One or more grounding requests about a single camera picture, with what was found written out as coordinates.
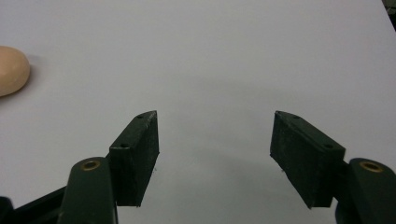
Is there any tan oval bread roll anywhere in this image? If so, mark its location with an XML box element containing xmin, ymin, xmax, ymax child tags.
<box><xmin>0</xmin><ymin>45</ymin><xmax>32</xmax><ymax>98</ymax></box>

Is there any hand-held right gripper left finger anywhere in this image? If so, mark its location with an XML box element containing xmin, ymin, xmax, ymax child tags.
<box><xmin>57</xmin><ymin>109</ymin><xmax>161</xmax><ymax>224</ymax></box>

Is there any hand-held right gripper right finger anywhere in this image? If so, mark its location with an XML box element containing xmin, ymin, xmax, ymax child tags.
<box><xmin>269</xmin><ymin>110</ymin><xmax>396</xmax><ymax>224</ymax></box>

